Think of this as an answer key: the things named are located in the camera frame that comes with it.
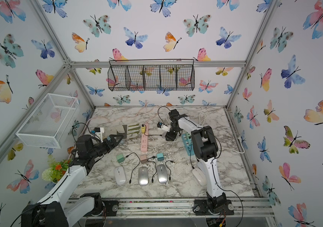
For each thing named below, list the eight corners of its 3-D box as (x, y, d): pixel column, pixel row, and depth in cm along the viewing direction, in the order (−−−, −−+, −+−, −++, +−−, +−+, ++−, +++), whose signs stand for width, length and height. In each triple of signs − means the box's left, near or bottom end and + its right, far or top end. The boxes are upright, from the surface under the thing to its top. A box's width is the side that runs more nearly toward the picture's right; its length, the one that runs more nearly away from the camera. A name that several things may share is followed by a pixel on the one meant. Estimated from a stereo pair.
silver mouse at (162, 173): (156, 183, 84) (156, 182, 82) (157, 165, 91) (157, 164, 89) (167, 183, 84) (167, 182, 82) (167, 165, 91) (167, 164, 89)
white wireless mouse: (116, 186, 83) (115, 185, 81) (114, 168, 90) (113, 167, 88) (127, 182, 84) (126, 181, 83) (124, 165, 91) (123, 164, 89)
